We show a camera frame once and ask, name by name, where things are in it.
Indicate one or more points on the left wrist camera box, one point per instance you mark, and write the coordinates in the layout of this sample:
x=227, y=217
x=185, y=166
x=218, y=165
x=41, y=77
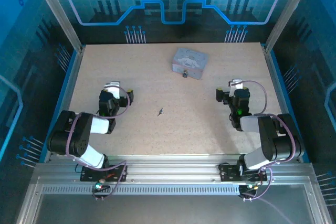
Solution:
x=113, y=89

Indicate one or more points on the aluminium table side rail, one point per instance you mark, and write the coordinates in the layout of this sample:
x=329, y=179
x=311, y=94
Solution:
x=69, y=90
x=278, y=90

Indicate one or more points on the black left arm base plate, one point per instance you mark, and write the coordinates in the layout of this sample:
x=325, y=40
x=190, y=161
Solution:
x=86, y=175

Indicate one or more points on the aluminium frame post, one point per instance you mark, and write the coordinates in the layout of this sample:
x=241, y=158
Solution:
x=288, y=11
x=56, y=11

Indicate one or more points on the small LED circuit board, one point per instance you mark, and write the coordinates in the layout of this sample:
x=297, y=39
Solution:
x=99, y=187
x=248, y=187

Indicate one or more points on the slotted metal strip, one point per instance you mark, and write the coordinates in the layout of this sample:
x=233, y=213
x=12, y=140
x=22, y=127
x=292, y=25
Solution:
x=170, y=190

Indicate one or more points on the small dark padlock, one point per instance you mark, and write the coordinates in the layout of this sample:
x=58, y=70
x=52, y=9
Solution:
x=186, y=74

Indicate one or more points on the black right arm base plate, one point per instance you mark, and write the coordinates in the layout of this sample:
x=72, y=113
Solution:
x=228, y=172

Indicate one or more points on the cartoon print tin box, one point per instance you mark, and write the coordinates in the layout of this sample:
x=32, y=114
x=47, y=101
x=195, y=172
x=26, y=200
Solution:
x=190, y=60

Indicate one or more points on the grey metal panel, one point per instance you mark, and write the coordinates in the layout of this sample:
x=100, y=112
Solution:
x=170, y=211

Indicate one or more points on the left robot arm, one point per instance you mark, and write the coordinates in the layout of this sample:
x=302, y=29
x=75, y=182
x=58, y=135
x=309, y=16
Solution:
x=65, y=134

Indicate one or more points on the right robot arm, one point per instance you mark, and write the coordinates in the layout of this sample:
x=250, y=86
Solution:
x=270, y=140

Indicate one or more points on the aluminium mounting rail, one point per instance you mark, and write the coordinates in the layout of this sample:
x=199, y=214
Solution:
x=170, y=169

